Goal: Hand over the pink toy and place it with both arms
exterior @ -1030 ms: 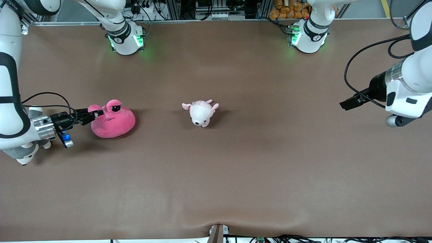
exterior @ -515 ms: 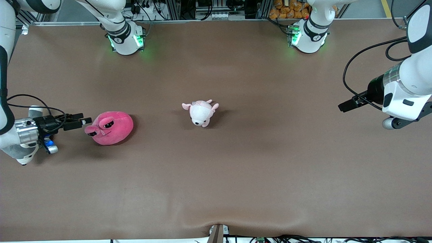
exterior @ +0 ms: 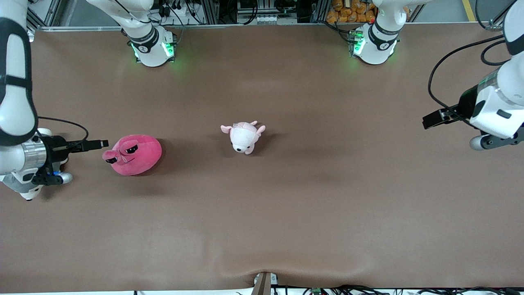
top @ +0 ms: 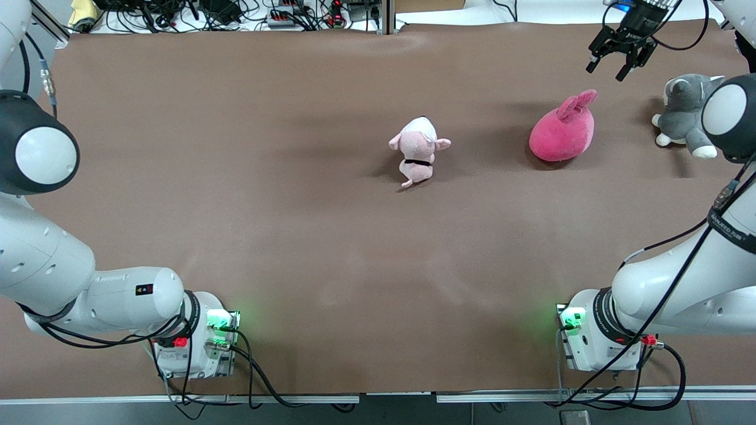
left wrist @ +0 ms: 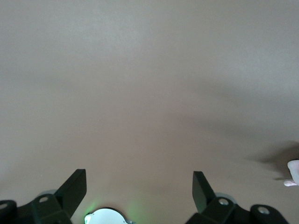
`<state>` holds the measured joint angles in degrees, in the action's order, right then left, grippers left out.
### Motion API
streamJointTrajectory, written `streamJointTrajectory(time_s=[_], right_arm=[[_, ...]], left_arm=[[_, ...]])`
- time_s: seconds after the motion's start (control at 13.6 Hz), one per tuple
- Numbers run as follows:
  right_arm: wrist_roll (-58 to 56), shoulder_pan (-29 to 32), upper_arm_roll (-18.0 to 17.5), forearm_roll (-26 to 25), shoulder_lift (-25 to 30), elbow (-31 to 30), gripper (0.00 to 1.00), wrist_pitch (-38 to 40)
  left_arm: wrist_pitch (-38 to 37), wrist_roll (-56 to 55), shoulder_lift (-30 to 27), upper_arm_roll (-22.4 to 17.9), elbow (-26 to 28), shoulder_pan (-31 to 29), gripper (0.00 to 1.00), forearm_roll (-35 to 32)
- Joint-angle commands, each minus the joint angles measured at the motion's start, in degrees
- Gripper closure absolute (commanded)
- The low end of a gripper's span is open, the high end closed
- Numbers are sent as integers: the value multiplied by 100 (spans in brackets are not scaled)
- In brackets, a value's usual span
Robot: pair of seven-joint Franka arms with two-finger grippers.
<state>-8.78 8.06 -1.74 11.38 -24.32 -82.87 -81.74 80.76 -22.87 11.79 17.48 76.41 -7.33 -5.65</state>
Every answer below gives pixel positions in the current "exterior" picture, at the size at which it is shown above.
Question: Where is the bundle of black cables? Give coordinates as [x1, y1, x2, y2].
[278, 284, 524, 295]

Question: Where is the white power strip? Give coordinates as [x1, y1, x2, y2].
[253, 14, 288, 25]

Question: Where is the pile of orange bread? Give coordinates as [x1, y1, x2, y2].
[326, 0, 378, 24]

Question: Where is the pale pink white plush toy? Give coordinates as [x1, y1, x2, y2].
[221, 120, 266, 155]

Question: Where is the grey husky plush toy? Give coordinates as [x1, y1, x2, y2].
[0, 128, 53, 201]

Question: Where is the aluminium table edge rail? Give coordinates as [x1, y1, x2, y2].
[36, 23, 328, 32]

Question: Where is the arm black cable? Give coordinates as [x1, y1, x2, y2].
[427, 34, 513, 124]
[37, 117, 90, 145]

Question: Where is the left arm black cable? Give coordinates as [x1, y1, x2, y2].
[427, 34, 513, 124]

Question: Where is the metal table edge bracket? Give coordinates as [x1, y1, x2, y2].
[252, 272, 279, 295]

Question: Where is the pink round plush toy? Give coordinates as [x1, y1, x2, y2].
[102, 134, 163, 177]

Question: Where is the aluminium corner bracket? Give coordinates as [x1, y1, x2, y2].
[487, 8, 510, 32]

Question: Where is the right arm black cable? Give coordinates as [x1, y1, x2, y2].
[37, 117, 90, 145]

